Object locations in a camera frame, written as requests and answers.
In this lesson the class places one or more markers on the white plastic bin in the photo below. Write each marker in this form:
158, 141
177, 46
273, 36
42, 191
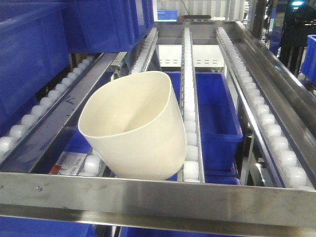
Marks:
136, 126

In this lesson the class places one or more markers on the stainless steel shelf rack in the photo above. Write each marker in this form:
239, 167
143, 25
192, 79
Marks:
28, 190

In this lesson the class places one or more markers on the blue crate lower level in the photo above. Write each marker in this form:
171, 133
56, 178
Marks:
219, 126

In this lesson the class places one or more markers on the blue crate left far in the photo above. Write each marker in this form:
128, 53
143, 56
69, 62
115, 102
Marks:
95, 26

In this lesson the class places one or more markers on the blue crate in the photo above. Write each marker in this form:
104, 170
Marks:
95, 26
33, 50

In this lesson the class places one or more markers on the blue crate left near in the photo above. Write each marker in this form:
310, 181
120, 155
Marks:
33, 50

